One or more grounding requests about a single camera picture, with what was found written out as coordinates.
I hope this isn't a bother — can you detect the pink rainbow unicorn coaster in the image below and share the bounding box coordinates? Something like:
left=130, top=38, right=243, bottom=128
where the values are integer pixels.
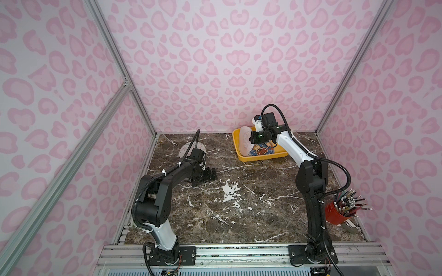
left=238, top=126, right=254, bottom=156

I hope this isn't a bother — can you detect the red pen cup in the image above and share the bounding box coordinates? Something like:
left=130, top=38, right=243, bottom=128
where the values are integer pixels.
left=325, top=202, right=349, bottom=225

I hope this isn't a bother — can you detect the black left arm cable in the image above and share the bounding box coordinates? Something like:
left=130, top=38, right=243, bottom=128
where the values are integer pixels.
left=131, top=129, right=201, bottom=232

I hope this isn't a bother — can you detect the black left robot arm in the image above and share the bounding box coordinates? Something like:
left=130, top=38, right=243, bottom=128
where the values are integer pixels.
left=131, top=148, right=217, bottom=262

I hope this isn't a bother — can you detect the white butterfly doodle coaster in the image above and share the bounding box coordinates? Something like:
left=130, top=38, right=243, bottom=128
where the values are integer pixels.
left=178, top=142, right=207, bottom=160

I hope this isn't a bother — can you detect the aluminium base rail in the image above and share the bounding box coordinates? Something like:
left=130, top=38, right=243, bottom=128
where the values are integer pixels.
left=93, top=242, right=395, bottom=276

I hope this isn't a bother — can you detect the blue car coaster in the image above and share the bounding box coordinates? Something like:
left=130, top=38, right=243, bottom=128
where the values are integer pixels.
left=248, top=141, right=276, bottom=156

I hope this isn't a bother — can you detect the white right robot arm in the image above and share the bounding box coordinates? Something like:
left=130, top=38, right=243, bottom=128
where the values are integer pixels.
left=250, top=113, right=338, bottom=267

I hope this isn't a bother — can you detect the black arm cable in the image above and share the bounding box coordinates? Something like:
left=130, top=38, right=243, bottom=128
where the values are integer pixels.
left=260, top=103, right=352, bottom=276
left=131, top=129, right=201, bottom=232

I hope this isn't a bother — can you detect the yellow plastic storage box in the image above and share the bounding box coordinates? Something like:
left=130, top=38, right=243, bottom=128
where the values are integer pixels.
left=233, top=126, right=288, bottom=162

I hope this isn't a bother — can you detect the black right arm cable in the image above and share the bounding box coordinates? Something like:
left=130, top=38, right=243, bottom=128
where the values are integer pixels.
left=260, top=103, right=352, bottom=276

